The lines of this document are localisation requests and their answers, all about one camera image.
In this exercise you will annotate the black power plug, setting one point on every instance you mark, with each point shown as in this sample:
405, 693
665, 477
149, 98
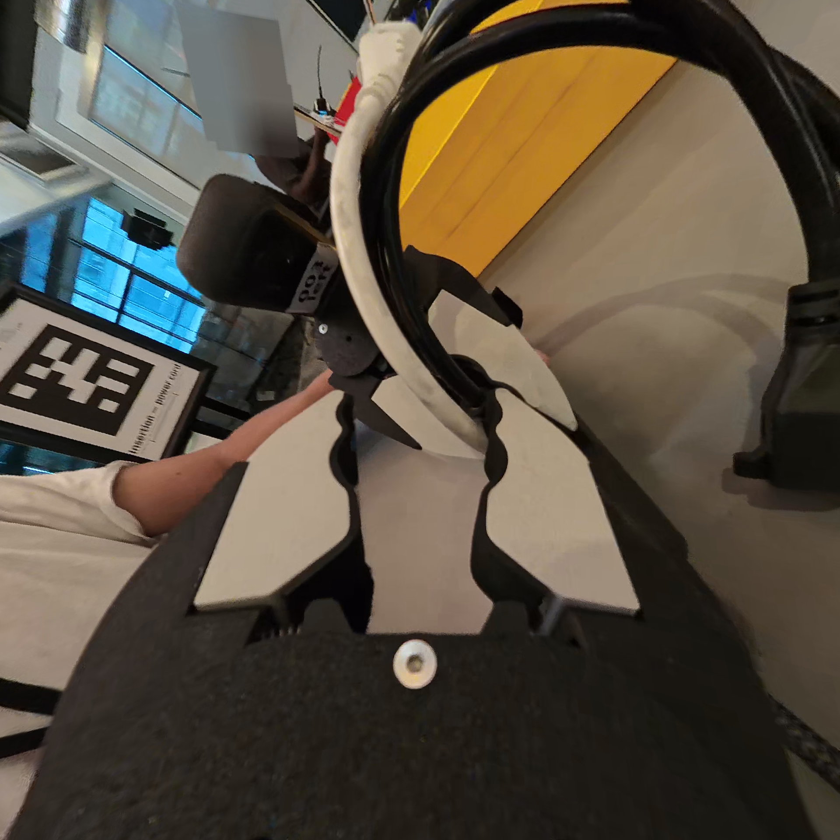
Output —
800, 407

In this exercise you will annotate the white desk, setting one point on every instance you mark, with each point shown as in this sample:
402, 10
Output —
623, 197

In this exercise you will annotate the glass window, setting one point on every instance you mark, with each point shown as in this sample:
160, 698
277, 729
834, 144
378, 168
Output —
144, 295

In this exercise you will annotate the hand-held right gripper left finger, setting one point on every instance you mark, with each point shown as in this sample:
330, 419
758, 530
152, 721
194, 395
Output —
275, 518

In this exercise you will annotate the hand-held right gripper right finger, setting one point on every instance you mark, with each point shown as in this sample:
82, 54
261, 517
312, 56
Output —
558, 525

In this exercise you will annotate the black wall-mounted box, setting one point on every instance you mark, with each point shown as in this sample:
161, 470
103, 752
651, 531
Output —
148, 228

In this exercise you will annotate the black framed marker sign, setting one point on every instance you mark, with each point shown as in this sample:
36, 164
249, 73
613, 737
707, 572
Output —
79, 374

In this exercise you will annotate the person's left forearm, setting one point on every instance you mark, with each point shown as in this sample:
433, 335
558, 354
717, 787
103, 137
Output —
216, 459

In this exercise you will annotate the yellow board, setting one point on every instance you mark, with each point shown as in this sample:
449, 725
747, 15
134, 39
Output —
525, 151

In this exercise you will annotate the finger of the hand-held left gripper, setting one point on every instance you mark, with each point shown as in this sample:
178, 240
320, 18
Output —
499, 354
392, 408

